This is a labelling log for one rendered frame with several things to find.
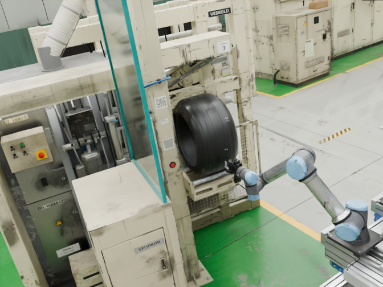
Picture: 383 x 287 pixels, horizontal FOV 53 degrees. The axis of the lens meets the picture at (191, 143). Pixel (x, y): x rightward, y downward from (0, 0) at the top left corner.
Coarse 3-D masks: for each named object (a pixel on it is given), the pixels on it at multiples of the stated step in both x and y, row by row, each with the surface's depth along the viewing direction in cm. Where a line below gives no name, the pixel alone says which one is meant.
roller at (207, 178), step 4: (216, 172) 273; (220, 172) 273; (224, 172) 273; (204, 176) 271; (208, 176) 270; (212, 176) 270; (216, 176) 271; (220, 176) 273; (196, 180) 267; (200, 180) 268; (204, 180) 268; (208, 180) 270; (196, 184) 267
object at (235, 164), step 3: (237, 159) 250; (228, 162) 248; (231, 162) 247; (234, 162) 246; (237, 162) 247; (240, 162) 244; (228, 165) 251; (231, 165) 247; (234, 165) 245; (237, 165) 241; (240, 165) 243; (231, 168) 247; (234, 168) 247; (237, 168) 242; (231, 171) 247; (234, 171) 248
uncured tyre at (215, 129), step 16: (192, 96) 269; (208, 96) 262; (176, 112) 269; (192, 112) 251; (208, 112) 250; (224, 112) 253; (176, 128) 286; (192, 128) 250; (208, 128) 246; (224, 128) 250; (192, 144) 299; (208, 144) 247; (224, 144) 251; (192, 160) 292; (208, 160) 251; (224, 160) 257
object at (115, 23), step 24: (96, 0) 190; (120, 0) 149; (120, 24) 160; (120, 48) 173; (120, 72) 189; (120, 96) 207; (144, 96) 161; (144, 120) 171; (144, 144) 187; (144, 168) 205
